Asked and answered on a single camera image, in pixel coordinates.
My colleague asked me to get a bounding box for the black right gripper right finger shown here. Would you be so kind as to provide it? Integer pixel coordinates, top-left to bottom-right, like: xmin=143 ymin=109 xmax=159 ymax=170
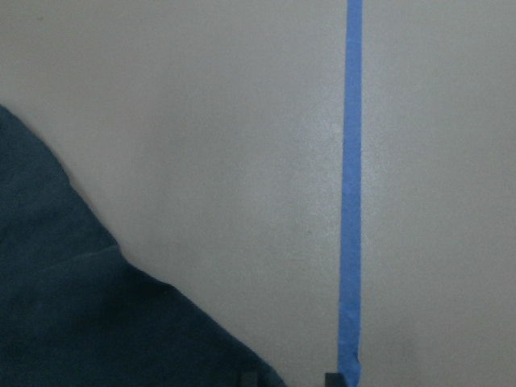
xmin=324 ymin=372 xmax=346 ymax=387

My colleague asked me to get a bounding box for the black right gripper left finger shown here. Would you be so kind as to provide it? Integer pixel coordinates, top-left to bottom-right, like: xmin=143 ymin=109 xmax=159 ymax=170
xmin=239 ymin=371 xmax=257 ymax=387

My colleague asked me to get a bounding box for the black printed t-shirt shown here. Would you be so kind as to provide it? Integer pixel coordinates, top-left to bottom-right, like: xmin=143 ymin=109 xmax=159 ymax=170
xmin=1 ymin=109 xmax=282 ymax=386

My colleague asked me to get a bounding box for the brown paper table cover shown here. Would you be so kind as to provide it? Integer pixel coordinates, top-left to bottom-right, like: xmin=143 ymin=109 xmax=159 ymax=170
xmin=1 ymin=1 xmax=515 ymax=386

